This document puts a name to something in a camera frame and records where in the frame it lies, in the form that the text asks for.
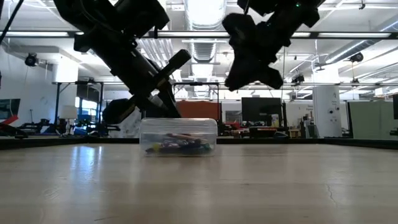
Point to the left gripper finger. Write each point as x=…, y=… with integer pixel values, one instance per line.
x=171, y=105
x=152, y=112

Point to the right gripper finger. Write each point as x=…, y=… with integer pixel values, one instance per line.
x=242, y=79
x=231, y=81

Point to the yellow highlighter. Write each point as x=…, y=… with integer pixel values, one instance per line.
x=155, y=147

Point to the purple pen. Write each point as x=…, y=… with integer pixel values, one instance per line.
x=171, y=143

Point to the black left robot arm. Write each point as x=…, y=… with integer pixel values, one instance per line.
x=93, y=18

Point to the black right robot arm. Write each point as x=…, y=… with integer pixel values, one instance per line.
x=264, y=6

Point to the clear plastic supply box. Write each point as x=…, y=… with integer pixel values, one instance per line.
x=177, y=126

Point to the orange partition panel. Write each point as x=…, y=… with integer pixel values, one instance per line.
x=199, y=109

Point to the black monitor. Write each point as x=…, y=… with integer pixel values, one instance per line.
x=258, y=112

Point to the black overhead beam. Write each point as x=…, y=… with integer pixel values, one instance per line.
x=174, y=35

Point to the white lamp shade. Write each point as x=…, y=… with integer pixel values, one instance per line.
x=68, y=112

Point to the white round column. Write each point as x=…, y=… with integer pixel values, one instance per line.
x=326, y=109

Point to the black ceiling spotlight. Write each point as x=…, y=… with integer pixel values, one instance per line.
x=31, y=59
x=357, y=57

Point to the silver ventilation duct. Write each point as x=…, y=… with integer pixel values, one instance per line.
x=205, y=49

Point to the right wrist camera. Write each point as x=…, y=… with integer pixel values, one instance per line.
x=311, y=17

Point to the black metal table frame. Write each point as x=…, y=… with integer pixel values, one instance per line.
x=280, y=141

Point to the black background stand frame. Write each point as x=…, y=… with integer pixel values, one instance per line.
x=57, y=102

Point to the dark wall screen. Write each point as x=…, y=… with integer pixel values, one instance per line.
x=9, y=109

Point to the green partition wall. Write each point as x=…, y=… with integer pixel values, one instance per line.
x=370, y=119

